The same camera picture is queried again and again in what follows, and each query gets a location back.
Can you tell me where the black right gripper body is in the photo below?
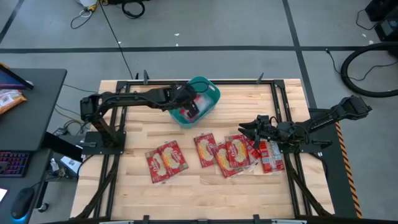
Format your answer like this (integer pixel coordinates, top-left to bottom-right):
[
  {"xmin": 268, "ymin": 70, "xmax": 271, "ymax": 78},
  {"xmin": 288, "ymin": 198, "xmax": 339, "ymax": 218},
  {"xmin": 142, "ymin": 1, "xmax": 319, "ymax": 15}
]
[{"xmin": 254, "ymin": 114, "xmax": 300, "ymax": 149}]

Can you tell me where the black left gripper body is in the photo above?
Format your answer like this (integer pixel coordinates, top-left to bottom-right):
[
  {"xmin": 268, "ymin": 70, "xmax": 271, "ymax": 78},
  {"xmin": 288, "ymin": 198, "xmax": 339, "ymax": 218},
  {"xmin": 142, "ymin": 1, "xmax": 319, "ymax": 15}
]
[{"xmin": 169, "ymin": 83, "xmax": 197, "ymax": 110}]

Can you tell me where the red popcorn bag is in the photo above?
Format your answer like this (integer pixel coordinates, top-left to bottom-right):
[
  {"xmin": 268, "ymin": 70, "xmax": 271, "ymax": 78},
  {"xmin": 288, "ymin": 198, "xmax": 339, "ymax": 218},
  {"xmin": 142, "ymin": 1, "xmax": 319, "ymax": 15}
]
[
  {"xmin": 157, "ymin": 139, "xmax": 190, "ymax": 177},
  {"xmin": 182, "ymin": 95, "xmax": 208, "ymax": 122},
  {"xmin": 212, "ymin": 142, "xmax": 245, "ymax": 179},
  {"xmin": 257, "ymin": 139, "xmax": 285, "ymax": 174},
  {"xmin": 145, "ymin": 149, "xmax": 170, "ymax": 184},
  {"xmin": 244, "ymin": 136, "xmax": 262, "ymax": 166},
  {"xmin": 193, "ymin": 132, "xmax": 218, "ymax": 169},
  {"xmin": 224, "ymin": 134, "xmax": 251, "ymax": 169}
]

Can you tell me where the teal plastic basket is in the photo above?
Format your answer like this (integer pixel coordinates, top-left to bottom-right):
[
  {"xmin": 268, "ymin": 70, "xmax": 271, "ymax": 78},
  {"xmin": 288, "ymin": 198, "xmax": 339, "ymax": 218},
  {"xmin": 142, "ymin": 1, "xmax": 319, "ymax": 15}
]
[{"xmin": 169, "ymin": 76, "xmax": 221, "ymax": 129}]

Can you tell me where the black platform with hazard stripe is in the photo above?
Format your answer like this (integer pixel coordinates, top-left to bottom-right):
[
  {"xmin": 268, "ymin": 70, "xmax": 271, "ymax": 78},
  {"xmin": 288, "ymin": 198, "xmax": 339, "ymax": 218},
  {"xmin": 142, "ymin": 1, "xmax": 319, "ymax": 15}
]
[{"xmin": 307, "ymin": 107, "xmax": 364, "ymax": 219}]

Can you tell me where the white power strip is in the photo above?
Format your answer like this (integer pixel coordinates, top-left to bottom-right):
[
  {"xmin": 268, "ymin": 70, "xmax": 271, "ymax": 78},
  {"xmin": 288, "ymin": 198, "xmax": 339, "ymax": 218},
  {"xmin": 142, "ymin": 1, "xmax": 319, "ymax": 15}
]
[{"xmin": 59, "ymin": 155, "xmax": 82, "ymax": 175}]

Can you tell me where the black equipment box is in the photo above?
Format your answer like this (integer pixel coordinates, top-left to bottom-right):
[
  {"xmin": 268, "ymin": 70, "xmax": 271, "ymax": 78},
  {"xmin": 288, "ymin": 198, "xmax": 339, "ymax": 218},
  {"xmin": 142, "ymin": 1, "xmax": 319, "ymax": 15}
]
[
  {"xmin": 365, "ymin": 0, "xmax": 398, "ymax": 22},
  {"xmin": 374, "ymin": 17, "xmax": 398, "ymax": 43}
]

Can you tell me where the black desk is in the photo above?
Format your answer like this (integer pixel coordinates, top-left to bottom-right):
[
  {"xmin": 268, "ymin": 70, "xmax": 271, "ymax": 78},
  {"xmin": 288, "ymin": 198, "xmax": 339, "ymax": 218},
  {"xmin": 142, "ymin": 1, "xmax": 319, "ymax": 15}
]
[{"xmin": 0, "ymin": 68, "xmax": 83, "ymax": 224}]

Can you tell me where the black computer monitor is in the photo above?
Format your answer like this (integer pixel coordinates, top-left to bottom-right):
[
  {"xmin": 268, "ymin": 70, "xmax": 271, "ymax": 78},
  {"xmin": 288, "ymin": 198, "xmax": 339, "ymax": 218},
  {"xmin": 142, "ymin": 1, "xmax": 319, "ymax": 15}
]
[{"xmin": 0, "ymin": 63, "xmax": 34, "ymax": 91}]

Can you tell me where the orange snack bag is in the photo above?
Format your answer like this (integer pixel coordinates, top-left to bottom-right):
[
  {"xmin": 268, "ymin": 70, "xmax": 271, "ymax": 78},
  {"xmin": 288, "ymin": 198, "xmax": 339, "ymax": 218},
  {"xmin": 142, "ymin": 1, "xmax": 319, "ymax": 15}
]
[{"xmin": 0, "ymin": 89, "xmax": 28, "ymax": 115}]

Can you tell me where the backlit black keyboard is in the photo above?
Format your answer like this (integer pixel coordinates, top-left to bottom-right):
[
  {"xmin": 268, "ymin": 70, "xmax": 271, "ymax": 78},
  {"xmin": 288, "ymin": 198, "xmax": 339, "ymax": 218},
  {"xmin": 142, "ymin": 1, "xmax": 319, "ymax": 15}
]
[{"xmin": 0, "ymin": 151, "xmax": 30, "ymax": 178}]

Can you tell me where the black computer mouse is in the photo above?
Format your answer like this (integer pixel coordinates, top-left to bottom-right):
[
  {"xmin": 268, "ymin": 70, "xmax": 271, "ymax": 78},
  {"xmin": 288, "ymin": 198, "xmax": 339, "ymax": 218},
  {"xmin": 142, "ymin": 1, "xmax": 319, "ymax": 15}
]
[{"xmin": 11, "ymin": 187, "xmax": 35, "ymax": 220}]

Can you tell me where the black aluminium frame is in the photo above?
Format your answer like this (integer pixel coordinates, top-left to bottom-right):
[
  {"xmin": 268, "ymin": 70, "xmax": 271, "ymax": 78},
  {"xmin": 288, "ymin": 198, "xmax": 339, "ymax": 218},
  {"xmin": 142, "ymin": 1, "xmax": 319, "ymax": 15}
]
[{"xmin": 74, "ymin": 79, "xmax": 335, "ymax": 224}]

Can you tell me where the thick black hose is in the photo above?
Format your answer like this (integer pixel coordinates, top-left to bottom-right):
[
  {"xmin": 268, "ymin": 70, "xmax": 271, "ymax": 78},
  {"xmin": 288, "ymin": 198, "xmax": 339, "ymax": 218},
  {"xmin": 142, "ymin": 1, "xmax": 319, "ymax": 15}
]
[{"xmin": 340, "ymin": 41, "xmax": 398, "ymax": 98}]

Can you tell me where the long black floor cable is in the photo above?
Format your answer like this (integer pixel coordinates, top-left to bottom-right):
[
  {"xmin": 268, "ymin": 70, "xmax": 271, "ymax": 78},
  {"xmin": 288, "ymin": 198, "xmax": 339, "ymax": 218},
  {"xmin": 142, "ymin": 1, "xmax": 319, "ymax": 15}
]
[{"xmin": 98, "ymin": 0, "xmax": 134, "ymax": 80}]

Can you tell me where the thin black floor cable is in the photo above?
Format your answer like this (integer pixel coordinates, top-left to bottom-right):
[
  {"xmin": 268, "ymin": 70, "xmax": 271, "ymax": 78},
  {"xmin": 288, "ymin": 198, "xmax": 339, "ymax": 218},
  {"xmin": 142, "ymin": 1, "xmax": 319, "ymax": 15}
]
[
  {"xmin": 355, "ymin": 8, "xmax": 379, "ymax": 31},
  {"xmin": 325, "ymin": 48, "xmax": 398, "ymax": 82}
]

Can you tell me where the coiled black cable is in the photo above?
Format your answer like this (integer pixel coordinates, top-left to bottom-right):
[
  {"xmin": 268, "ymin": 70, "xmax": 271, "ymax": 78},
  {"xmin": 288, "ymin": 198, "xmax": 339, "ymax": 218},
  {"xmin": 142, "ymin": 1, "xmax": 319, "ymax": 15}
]
[{"xmin": 121, "ymin": 0, "xmax": 146, "ymax": 19}]

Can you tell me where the yellow cable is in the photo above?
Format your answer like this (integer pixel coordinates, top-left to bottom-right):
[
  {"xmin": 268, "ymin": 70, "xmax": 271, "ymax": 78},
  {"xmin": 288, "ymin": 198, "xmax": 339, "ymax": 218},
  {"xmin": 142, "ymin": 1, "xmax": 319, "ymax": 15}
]
[{"xmin": 54, "ymin": 104, "xmax": 83, "ymax": 124}]

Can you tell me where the white and black cable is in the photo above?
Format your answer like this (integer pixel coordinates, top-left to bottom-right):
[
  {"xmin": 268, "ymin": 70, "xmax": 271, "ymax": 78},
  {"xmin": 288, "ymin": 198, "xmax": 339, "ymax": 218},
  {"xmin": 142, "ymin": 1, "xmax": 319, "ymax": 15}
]
[{"xmin": 70, "ymin": 6, "xmax": 94, "ymax": 30}]

